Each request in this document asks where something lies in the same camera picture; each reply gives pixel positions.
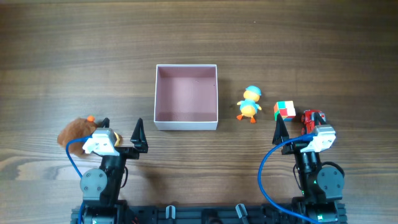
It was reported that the white cardboard box pink inside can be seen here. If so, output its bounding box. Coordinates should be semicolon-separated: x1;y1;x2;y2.
154;64;218;131

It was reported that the brown plush toy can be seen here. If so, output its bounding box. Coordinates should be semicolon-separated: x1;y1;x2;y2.
57;116;98;157

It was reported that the multicoloured puzzle cube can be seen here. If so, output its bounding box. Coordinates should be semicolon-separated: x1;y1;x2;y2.
274;101;296;121

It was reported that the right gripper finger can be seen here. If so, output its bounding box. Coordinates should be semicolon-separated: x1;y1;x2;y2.
313;112;324;126
272;114;290;145

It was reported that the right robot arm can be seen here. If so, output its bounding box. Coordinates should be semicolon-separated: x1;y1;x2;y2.
272;112;348;223

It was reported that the red toy fire truck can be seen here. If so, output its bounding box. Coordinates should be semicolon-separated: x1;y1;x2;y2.
301;110;326;135

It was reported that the yellow duck toy blue hat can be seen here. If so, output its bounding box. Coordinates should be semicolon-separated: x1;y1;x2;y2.
236;85;262;123

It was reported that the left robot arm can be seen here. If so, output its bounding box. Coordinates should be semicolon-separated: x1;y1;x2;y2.
68;118;148;224

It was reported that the left blue cable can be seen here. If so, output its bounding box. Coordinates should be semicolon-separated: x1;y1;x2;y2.
65;135;94;224

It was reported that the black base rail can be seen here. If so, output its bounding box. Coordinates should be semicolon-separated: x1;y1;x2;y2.
70;203;348;224

